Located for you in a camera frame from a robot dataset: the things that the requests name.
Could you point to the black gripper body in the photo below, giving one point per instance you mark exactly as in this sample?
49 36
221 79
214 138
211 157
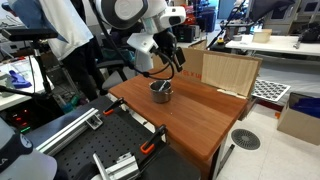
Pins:
167 44

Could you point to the black Expo dry-erase marker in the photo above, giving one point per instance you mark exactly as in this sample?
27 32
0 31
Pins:
162 86

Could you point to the grey robot base cover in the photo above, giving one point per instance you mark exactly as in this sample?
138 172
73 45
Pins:
19 160

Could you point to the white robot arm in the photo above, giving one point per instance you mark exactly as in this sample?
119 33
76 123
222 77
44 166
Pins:
155 16

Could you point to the silver metal pot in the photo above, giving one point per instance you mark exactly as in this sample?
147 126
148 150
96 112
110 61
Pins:
160 96

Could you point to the grey office chair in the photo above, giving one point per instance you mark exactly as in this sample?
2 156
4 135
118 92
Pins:
118 71

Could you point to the black orange clamp far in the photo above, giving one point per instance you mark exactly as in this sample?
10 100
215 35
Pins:
114 105

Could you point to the black orange clamp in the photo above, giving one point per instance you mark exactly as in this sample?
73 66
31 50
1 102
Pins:
114 105
149 145

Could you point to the black orange clamp near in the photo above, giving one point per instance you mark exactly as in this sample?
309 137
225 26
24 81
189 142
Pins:
149 145

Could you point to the black perforated breadboard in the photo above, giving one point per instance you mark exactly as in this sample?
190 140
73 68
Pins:
116 137

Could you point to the small wooden box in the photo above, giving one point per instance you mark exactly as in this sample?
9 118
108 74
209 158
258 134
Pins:
262 35

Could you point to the person in white shirt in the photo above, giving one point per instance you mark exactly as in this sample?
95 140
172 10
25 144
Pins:
74 44

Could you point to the white background table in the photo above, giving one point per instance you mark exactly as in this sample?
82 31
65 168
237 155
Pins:
278 44

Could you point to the checkerboard calibration board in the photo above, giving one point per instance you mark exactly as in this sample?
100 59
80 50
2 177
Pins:
267 90

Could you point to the round floor drain grate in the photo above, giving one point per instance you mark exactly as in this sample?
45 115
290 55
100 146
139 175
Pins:
245 139

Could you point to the blue glove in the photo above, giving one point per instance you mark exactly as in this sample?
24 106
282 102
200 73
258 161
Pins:
19 81

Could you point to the cardboard box with blue contents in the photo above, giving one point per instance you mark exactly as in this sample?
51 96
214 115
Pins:
300 118

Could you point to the long aluminium extrusion rail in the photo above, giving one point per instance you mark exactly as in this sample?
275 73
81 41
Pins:
89 120

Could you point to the short aluminium extrusion bracket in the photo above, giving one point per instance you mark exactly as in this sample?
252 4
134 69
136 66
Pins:
125 168

